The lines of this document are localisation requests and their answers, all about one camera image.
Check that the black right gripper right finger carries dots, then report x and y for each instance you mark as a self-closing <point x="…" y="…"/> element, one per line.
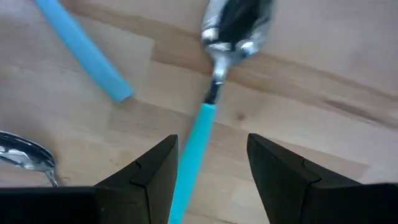
<point x="298" y="196"/>

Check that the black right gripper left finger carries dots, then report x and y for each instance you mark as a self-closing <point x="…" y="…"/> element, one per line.
<point x="140" y="193"/>

